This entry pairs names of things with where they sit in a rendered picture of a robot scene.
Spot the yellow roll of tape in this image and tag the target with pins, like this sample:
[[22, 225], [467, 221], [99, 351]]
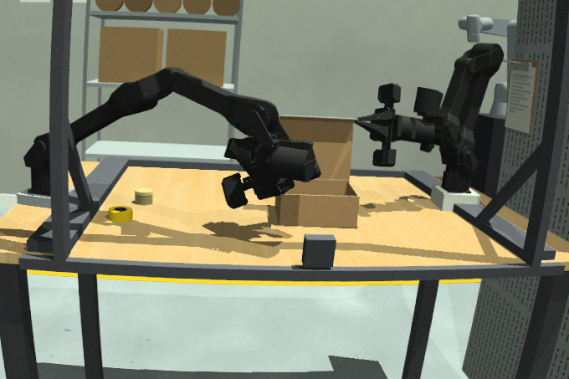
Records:
[[120, 214]]

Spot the white ruled paper sheet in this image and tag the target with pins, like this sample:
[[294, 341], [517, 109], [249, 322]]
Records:
[[520, 99]]

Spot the brown cardboard box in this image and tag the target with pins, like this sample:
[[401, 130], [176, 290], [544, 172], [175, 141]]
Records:
[[329, 200]]

